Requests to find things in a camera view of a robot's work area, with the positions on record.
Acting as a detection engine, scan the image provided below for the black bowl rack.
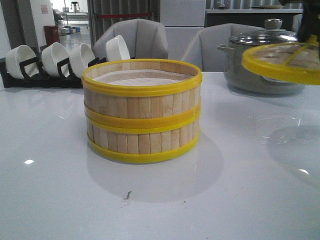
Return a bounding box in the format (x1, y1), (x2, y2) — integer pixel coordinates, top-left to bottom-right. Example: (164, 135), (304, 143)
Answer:
(0, 56), (107, 89)

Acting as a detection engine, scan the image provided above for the grey chair left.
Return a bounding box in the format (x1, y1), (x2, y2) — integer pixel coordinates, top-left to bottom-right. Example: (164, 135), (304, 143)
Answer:
(92, 19), (169, 59)

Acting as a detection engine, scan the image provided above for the grey chair right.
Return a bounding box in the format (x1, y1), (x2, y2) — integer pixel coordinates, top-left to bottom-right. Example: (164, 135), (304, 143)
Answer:
(180, 23), (259, 72)

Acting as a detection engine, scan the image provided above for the bamboo steamer basket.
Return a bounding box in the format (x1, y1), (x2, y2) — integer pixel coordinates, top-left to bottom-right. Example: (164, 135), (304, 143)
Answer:
(86, 118), (201, 164)
(82, 58), (203, 134)

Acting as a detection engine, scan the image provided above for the dark counter cabinet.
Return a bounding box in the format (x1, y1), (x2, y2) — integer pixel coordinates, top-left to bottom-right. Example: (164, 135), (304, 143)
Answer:
(205, 8), (303, 30)

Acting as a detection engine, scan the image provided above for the white bowl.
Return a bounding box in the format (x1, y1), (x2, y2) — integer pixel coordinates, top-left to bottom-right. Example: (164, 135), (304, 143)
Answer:
(105, 35), (130, 62)
(5, 44), (36, 79)
(68, 43), (96, 78)
(41, 42), (69, 77)

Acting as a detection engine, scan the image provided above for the glass pot lid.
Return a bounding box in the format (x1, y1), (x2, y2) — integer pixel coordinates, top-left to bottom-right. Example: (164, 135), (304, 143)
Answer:
(230, 18), (297, 46)

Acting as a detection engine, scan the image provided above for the yellow bamboo steamer lid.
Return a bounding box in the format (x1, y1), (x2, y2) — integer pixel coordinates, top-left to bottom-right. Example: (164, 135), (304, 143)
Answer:
(241, 35), (320, 85)

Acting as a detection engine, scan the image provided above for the grey chair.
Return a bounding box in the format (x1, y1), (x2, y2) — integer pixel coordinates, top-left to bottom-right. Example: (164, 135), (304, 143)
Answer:
(92, 19), (169, 59)
(180, 23), (259, 72)

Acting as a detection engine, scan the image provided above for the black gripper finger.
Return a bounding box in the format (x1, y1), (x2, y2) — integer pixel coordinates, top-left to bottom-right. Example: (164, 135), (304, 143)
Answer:
(297, 0), (320, 43)

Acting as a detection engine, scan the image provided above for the white cabinet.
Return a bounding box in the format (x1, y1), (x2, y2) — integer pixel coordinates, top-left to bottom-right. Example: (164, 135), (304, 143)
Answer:
(159, 0), (206, 60)

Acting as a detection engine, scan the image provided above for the white steamer liner paper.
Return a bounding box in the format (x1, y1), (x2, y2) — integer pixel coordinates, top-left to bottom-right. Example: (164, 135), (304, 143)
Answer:
(93, 69), (193, 87)

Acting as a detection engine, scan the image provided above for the green electric cooking pot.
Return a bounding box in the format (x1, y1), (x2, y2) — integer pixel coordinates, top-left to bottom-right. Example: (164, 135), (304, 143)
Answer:
(217, 42), (306, 95)

